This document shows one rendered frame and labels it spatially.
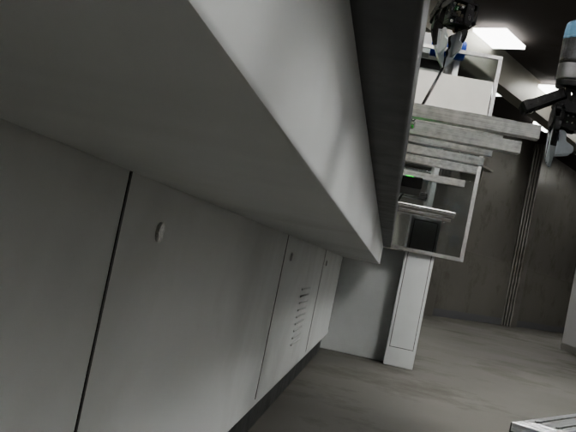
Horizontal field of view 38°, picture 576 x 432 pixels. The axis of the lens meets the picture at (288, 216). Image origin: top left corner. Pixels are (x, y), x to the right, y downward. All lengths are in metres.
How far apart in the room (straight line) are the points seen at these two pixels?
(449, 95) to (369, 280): 1.11
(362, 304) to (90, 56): 4.51
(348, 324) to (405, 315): 0.34
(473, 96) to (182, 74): 4.48
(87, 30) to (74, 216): 0.47
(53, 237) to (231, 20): 0.46
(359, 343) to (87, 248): 4.08
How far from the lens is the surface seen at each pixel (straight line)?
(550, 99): 2.17
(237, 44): 0.22
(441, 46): 2.10
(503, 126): 1.90
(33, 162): 0.60
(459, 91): 4.72
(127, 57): 0.25
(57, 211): 0.65
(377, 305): 4.75
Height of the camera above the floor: 0.47
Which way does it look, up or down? 3 degrees up
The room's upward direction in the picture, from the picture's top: 12 degrees clockwise
